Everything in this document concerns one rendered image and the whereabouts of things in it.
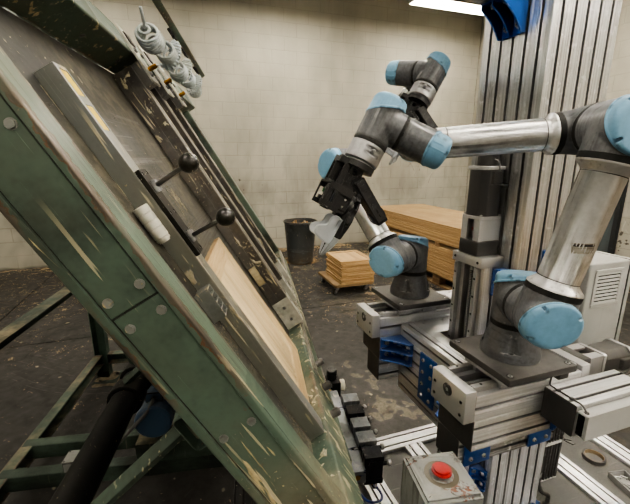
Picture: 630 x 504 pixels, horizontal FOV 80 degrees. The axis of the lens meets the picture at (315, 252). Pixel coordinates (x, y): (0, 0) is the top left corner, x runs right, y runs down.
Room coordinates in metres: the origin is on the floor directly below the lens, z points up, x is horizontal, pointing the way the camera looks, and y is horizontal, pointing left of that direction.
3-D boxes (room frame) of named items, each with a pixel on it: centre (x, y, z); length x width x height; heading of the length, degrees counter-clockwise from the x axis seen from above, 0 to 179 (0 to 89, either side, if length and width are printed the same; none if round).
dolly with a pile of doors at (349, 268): (4.47, -0.37, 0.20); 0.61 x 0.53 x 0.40; 19
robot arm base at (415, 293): (1.41, -0.37, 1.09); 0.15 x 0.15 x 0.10
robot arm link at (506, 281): (0.93, -0.53, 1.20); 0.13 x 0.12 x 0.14; 173
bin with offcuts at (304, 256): (5.63, 0.22, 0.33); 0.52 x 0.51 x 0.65; 19
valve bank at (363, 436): (1.06, -0.12, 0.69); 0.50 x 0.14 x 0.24; 9
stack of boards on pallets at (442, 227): (5.28, -1.80, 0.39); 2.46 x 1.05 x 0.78; 19
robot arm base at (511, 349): (0.94, -0.53, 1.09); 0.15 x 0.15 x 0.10
